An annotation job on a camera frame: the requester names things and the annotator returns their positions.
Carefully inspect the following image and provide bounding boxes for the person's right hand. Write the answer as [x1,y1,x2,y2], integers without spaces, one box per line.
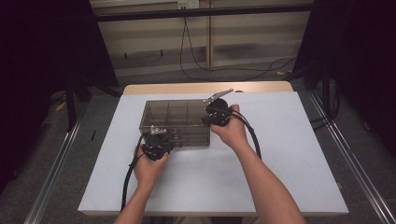
[210,104,250,151]

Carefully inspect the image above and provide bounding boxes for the person's left hand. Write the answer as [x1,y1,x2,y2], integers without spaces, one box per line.
[133,144,171,189]

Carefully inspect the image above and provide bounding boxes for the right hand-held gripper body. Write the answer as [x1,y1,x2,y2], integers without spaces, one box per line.
[201,88,235,128]

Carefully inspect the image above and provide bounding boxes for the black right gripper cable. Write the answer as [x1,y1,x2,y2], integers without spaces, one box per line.
[218,106,263,161]

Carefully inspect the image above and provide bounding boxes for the black cable on floor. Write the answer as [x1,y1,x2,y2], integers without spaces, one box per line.
[179,17,297,83]

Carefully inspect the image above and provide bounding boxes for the black horizontal bar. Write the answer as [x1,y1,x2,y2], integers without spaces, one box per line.
[93,3,315,22]

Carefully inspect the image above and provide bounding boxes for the smoky transparent drawer cabinet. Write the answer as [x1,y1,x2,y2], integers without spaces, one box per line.
[138,99,212,147]

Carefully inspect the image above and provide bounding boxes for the black stand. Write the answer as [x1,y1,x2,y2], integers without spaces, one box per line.
[64,74,92,133]

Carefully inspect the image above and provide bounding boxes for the black curtain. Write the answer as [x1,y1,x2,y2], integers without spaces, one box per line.
[0,0,120,195]
[291,0,396,158]

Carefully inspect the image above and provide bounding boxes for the white wall socket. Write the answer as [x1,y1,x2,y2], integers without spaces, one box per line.
[177,0,200,9]

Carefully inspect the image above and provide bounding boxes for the wooden wall post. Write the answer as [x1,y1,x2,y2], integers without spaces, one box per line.
[206,0,217,67]

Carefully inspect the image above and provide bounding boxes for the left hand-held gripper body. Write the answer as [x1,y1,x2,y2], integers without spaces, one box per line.
[142,124,176,162]

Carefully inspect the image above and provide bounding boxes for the wooden table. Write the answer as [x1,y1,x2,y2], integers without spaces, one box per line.
[122,80,294,96]

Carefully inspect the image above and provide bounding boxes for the white table cover sheet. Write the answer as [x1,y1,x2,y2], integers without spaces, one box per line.
[78,91,349,217]

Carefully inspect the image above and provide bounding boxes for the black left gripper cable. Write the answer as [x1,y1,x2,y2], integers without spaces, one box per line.
[120,133,148,213]

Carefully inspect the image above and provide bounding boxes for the metal floor rail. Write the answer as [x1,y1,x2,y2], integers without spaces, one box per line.
[22,101,92,224]
[306,89,396,224]

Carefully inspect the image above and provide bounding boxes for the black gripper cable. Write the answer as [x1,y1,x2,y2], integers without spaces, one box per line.
[120,133,148,213]
[218,106,263,161]

